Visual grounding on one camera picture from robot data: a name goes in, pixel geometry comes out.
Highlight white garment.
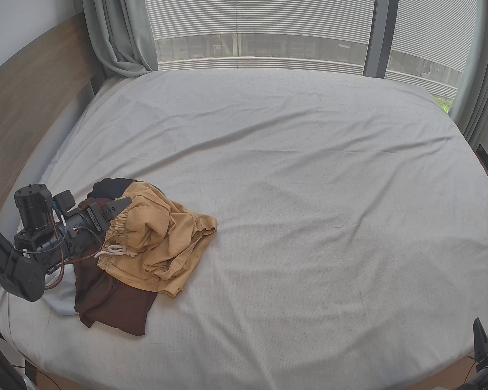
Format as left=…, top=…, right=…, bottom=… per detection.
left=44, top=264, right=79, bottom=317

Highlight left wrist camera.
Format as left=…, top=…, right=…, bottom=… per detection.
left=52, top=190, right=78, bottom=215

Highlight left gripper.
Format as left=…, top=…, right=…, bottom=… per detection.
left=57, top=196, right=132, bottom=261

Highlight grey-green curtain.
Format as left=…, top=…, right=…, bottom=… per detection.
left=70, top=0, right=160, bottom=77
left=447, top=0, right=488, bottom=150

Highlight window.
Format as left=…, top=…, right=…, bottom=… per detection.
left=139, top=0, right=488, bottom=113

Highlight tan shorts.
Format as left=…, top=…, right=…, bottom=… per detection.
left=95, top=181, right=219, bottom=300

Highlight brown garment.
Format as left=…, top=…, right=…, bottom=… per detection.
left=74, top=197, right=159, bottom=337

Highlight black garment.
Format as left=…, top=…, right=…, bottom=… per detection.
left=86, top=178, right=139, bottom=202

